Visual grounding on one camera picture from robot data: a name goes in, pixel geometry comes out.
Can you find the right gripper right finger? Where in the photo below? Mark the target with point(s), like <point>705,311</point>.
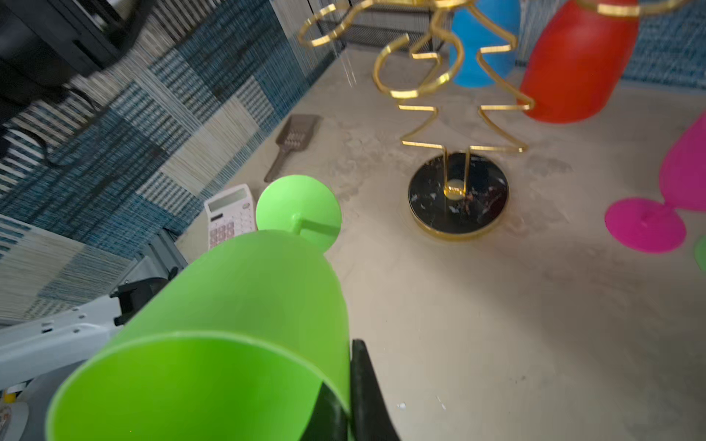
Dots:
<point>370,419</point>

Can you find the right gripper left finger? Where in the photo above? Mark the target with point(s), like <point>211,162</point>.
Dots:
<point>328,420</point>

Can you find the green back wine glass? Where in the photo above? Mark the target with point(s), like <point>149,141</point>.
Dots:
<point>236,347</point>

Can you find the green wine glass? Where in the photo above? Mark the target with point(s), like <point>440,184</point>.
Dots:
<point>700,253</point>
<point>236,347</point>

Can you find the pink wine glass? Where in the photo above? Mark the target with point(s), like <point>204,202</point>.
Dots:
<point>651,227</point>

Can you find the green front wine glass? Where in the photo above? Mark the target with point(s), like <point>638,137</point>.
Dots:
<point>700,253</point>

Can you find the blue back wine glass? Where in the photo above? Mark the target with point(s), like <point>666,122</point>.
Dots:
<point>473,35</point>

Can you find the red wine glass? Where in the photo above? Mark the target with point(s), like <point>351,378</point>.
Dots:
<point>577,63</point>

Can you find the black wire shelf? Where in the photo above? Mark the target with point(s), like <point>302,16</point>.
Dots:
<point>377,26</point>

